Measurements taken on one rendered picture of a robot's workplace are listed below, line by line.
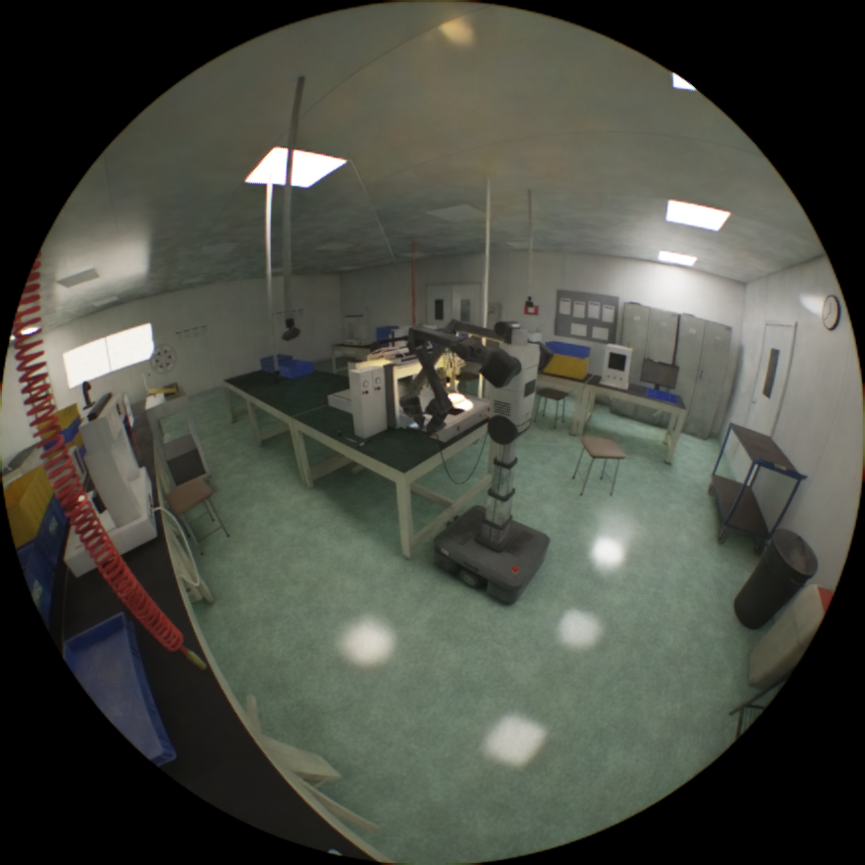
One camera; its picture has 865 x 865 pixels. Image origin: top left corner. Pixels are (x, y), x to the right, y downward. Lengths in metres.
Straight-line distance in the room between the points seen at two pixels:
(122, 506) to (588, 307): 6.29
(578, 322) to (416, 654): 5.53
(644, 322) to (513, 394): 4.19
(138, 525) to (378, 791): 1.64
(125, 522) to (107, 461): 0.32
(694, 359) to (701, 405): 0.77
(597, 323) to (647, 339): 1.04
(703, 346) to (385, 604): 5.34
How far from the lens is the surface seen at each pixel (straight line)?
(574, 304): 5.92
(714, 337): 5.50
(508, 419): 1.43
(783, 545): 2.46
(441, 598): 1.98
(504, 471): 1.62
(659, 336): 5.36
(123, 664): 1.39
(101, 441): 1.62
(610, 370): 4.24
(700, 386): 5.53
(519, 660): 1.82
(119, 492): 1.70
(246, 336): 8.85
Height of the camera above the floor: 1.65
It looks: 25 degrees down
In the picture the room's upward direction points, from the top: straight up
